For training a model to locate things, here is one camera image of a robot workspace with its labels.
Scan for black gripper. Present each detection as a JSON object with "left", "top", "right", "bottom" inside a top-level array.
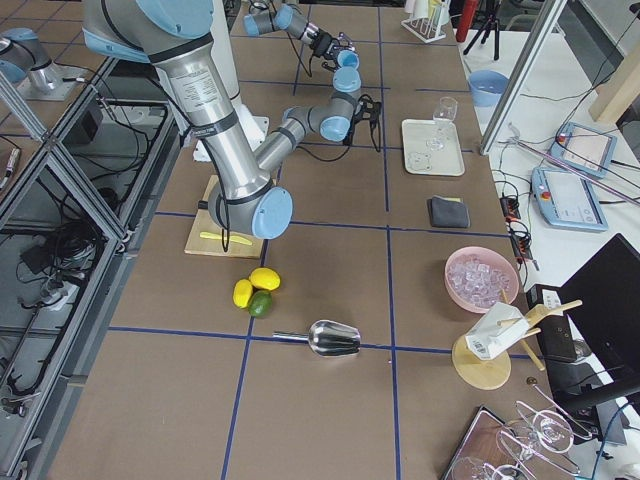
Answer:
[
  {"left": 349, "top": 94, "right": 382, "bottom": 152},
  {"left": 310, "top": 30, "right": 355, "bottom": 72}
]

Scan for light blue cup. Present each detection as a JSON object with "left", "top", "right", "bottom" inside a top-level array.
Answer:
[{"left": 336, "top": 49, "right": 360, "bottom": 69}]

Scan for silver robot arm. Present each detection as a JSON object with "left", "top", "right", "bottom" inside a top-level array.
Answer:
[
  {"left": 243, "top": 4, "right": 360, "bottom": 72},
  {"left": 83, "top": 1, "right": 363, "bottom": 239}
]

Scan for blue bowl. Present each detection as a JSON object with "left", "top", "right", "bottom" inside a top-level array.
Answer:
[{"left": 468, "top": 70, "right": 509, "bottom": 107}]

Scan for pink bowl with ice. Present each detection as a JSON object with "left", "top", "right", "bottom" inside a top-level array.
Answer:
[{"left": 444, "top": 246, "right": 520, "bottom": 313}]

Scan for steel ice scoop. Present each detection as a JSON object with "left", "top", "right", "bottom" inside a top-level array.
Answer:
[{"left": 272, "top": 319, "right": 361, "bottom": 357}]

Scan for cream bear tray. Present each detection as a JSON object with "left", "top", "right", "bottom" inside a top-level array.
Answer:
[{"left": 401, "top": 119, "right": 465, "bottom": 177}]

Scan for clear wine glass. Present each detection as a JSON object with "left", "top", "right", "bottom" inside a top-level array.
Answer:
[{"left": 426, "top": 96, "right": 458, "bottom": 152}]

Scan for red fire extinguisher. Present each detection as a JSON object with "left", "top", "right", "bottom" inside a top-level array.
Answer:
[{"left": 456, "top": 0, "right": 479, "bottom": 43}]

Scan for black tripod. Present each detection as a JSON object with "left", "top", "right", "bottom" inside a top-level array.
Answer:
[{"left": 462, "top": 0, "right": 502, "bottom": 61}]

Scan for yellow lemon upper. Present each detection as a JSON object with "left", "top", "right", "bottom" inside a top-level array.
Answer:
[{"left": 249, "top": 267, "right": 281, "bottom": 291}]

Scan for yellow lemon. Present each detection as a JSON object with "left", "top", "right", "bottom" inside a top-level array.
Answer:
[
  {"left": 249, "top": 267, "right": 281, "bottom": 291},
  {"left": 232, "top": 279, "right": 254, "bottom": 309}
]

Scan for yellow plastic knife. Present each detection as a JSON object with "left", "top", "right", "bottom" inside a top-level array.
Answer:
[{"left": 199, "top": 231, "right": 253, "bottom": 246}]

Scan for near teach pendant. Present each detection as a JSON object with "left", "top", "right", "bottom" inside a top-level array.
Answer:
[{"left": 531, "top": 167, "right": 608, "bottom": 232}]

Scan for teach pendant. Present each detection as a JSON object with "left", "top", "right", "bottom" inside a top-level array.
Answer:
[
  {"left": 531, "top": 167, "right": 608, "bottom": 232},
  {"left": 549, "top": 122, "right": 617, "bottom": 179}
]

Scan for yellow lemon lower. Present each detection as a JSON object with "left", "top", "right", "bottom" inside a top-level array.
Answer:
[{"left": 232, "top": 279, "right": 254, "bottom": 309}]

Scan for green lime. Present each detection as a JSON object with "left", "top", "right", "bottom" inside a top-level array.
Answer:
[{"left": 247, "top": 290, "right": 273, "bottom": 318}]

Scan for wooden cutting board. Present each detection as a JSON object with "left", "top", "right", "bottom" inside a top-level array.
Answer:
[{"left": 184, "top": 174, "right": 266, "bottom": 260}]

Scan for far teach pendant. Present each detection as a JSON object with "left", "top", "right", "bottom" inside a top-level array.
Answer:
[{"left": 549, "top": 122, "right": 617, "bottom": 179}]

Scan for white paper carton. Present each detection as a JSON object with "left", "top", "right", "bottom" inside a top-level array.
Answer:
[{"left": 464, "top": 302, "right": 529, "bottom": 360}]

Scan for wooden cup stand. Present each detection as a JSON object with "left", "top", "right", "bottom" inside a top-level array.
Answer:
[{"left": 452, "top": 300, "right": 583, "bottom": 390}]

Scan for black monitor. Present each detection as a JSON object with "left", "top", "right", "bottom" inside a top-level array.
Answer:
[{"left": 526, "top": 233, "right": 639, "bottom": 414}]

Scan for upturned wine glasses on tray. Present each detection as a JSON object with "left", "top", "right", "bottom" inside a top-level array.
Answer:
[{"left": 441, "top": 377, "right": 594, "bottom": 479}]

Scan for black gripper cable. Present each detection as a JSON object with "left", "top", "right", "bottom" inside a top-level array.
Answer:
[{"left": 294, "top": 127, "right": 356, "bottom": 163}]

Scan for white wire cup rack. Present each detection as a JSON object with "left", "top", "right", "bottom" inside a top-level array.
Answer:
[{"left": 401, "top": 0, "right": 450, "bottom": 44}]

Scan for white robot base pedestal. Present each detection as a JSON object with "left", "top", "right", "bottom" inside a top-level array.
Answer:
[{"left": 211, "top": 0, "right": 269, "bottom": 151}]

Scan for aluminium frame post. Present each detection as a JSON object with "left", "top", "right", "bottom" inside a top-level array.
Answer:
[{"left": 479, "top": 0, "right": 567, "bottom": 156}]

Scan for wooden post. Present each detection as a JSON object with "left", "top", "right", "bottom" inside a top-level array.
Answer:
[{"left": 589, "top": 44, "right": 640, "bottom": 123}]

